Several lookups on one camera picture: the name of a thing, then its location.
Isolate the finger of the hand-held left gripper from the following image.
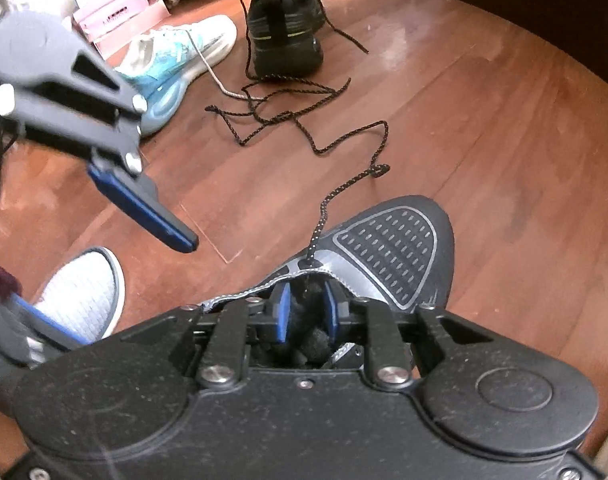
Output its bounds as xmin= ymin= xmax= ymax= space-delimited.
xmin=0 ymin=37 xmax=201 ymax=254
xmin=0 ymin=282 xmax=87 ymax=366

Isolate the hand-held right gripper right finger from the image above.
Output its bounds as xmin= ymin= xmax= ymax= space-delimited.
xmin=324 ymin=280 xmax=484 ymax=391

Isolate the black speckled shoelace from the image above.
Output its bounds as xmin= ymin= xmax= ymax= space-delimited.
xmin=205 ymin=77 xmax=391 ymax=281

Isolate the pink box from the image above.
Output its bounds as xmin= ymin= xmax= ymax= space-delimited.
xmin=73 ymin=0 xmax=151 ymax=41
xmin=91 ymin=2 xmax=171 ymax=60

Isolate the person's grey mesh shoe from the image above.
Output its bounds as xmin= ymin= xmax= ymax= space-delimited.
xmin=33 ymin=246 xmax=128 ymax=347

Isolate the white blue sneaker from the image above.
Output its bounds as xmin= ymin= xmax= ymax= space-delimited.
xmin=114 ymin=14 xmax=249 ymax=137

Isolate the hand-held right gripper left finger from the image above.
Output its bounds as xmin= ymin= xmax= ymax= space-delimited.
xmin=121 ymin=282 xmax=292 ymax=391

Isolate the black sneaker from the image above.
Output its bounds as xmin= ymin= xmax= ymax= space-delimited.
xmin=239 ymin=0 xmax=369 ymax=84
xmin=201 ymin=195 xmax=457 ymax=368

